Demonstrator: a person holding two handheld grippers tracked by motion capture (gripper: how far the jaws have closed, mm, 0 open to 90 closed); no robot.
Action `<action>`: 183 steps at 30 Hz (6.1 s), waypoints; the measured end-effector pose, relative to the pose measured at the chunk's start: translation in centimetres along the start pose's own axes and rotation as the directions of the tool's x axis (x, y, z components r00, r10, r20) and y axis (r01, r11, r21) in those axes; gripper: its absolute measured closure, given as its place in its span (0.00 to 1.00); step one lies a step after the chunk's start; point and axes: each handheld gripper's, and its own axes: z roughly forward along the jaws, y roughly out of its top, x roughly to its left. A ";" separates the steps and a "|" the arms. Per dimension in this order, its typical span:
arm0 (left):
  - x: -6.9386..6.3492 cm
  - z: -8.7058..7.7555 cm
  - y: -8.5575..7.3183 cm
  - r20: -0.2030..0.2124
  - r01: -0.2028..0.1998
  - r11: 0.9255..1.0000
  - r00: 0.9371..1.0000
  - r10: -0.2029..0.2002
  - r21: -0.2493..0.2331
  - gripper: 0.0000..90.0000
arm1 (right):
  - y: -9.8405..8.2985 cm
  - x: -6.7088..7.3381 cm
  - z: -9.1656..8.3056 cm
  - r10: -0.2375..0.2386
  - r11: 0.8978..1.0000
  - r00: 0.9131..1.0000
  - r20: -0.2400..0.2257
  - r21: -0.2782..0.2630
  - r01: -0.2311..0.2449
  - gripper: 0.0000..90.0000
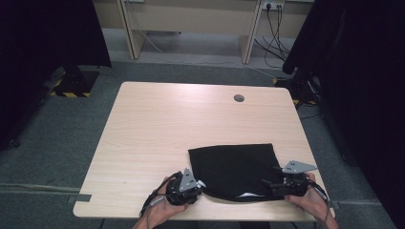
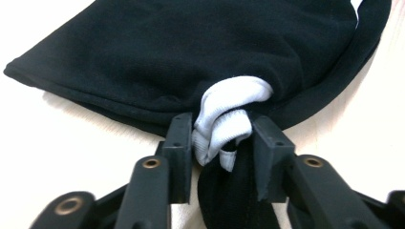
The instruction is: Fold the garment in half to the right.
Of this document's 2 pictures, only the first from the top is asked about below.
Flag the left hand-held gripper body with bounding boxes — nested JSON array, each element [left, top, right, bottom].
[[164, 167, 199, 206]]

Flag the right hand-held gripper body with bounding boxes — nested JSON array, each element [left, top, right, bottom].
[[272, 159, 319, 198]]

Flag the black tank top white trim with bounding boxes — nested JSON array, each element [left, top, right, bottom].
[[187, 142, 289, 203]]

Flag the person's right hand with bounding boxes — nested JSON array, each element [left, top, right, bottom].
[[284, 172, 330, 221]]

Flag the person's left hand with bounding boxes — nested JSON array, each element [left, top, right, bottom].
[[143, 185, 191, 224]]

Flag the black stand base striped tape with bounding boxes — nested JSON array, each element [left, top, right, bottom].
[[47, 65, 100, 99], [272, 67, 322, 109]]

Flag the black curtain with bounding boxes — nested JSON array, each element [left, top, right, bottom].
[[282, 0, 405, 229], [0, 0, 113, 151]]

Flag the right hand-held gripper cable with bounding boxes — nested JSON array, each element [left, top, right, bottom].
[[305, 178, 331, 229]]

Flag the thin white floor cable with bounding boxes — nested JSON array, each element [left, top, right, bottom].
[[139, 30, 289, 81]]

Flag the black power cables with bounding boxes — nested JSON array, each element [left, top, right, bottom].
[[253, 4, 292, 70]]

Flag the white wall power socket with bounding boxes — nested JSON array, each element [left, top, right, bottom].
[[261, 0, 286, 10]]

